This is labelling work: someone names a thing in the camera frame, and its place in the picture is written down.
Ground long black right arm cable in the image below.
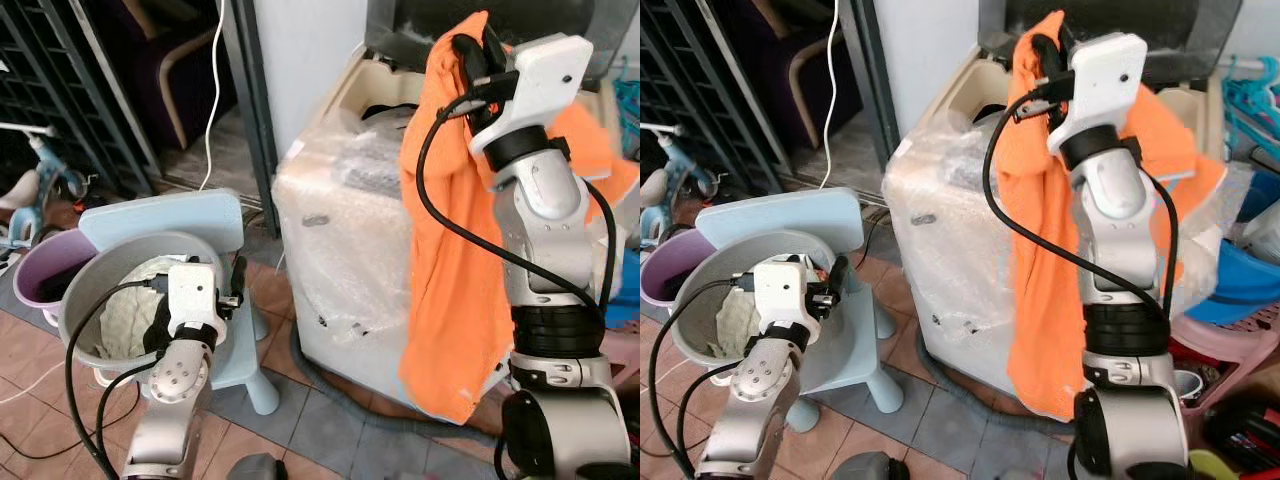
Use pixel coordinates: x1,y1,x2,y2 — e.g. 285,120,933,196
981,90,1167,316
414,90,607,323

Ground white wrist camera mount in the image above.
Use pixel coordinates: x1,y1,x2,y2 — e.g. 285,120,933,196
1046,32,1149,141
750,260,825,333
165,262,225,337
468,34,596,157

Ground orange cloth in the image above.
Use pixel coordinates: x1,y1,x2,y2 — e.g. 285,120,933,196
397,10,641,427
990,10,1227,422

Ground short black arm cable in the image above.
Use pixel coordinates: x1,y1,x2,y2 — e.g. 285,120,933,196
1142,174,1182,303
96,360,159,471
676,360,741,471
584,178,616,306

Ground blue plastic basin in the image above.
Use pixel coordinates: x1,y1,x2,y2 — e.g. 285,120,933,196
603,248,641,333
1184,170,1280,327

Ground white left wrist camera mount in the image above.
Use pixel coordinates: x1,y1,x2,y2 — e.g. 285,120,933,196
165,262,225,337
750,260,825,333

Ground pink plastic basket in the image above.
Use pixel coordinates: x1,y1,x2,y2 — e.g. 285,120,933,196
1168,298,1280,413

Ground thin black floor cable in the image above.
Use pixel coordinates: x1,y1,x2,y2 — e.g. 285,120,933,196
0,378,141,463

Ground long black left arm cable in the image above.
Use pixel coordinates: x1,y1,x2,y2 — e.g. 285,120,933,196
63,282,161,480
647,278,753,480

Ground teal plastic clothes hangers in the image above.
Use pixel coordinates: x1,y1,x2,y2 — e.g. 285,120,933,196
608,68,641,163
1218,56,1280,173

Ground black metal grille door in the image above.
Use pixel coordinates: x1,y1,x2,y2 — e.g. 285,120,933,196
640,0,773,193
0,0,153,197

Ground light blue plastic stool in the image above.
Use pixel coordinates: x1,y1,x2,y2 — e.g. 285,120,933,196
694,187,907,417
78,189,282,417

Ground grey robot leg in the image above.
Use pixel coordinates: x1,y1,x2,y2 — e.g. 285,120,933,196
227,452,292,480
834,451,912,480

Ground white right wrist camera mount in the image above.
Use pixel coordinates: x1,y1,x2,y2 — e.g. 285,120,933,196
468,34,596,157
1046,32,1149,141

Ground long black arm cable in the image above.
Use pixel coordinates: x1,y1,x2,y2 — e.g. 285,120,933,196
647,278,753,480
414,90,607,323
63,282,161,480
981,90,1167,316

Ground white top-load washing machine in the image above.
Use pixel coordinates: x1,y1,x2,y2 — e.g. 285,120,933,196
272,0,641,403
882,0,1243,413

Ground short black left arm cable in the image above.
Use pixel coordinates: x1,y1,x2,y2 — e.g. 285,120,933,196
676,360,741,471
96,360,159,471

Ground purple plastic bucket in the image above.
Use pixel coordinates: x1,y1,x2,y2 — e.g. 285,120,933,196
640,254,693,309
11,228,101,328

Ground white hanging cable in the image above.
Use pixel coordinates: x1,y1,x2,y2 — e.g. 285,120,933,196
199,0,230,192
819,0,844,177

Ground blue white kids tricycle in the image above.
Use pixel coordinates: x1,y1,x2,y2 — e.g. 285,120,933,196
640,122,717,247
0,122,98,253

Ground red black tool box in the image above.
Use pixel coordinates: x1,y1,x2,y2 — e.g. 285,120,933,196
1198,392,1280,475

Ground short black right arm cable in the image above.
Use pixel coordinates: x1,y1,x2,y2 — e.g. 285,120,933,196
584,178,616,306
1142,174,1182,303

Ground grey plastic basin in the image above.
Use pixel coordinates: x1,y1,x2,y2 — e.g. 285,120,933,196
58,231,239,373
669,240,853,369

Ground white patterned cloth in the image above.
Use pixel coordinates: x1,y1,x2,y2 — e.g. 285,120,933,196
714,284,763,357
98,256,189,361

